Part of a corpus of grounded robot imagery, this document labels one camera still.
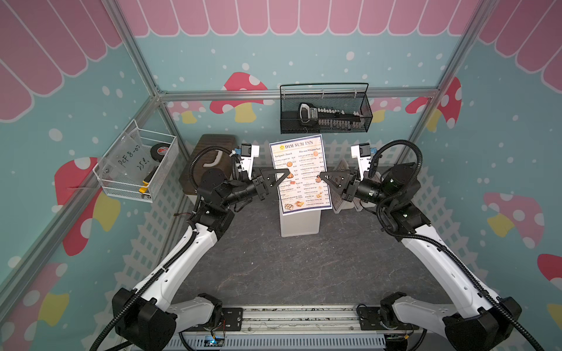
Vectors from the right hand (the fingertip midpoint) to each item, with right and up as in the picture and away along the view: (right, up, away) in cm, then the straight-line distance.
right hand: (321, 177), depth 59 cm
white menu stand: (-4, -18, +30) cm, 35 cm away
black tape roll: (-57, +11, +21) cm, 61 cm away
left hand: (-8, 0, +1) cm, 8 cm away
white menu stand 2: (+14, -11, +38) cm, 42 cm away
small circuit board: (-34, -54, +13) cm, 65 cm away
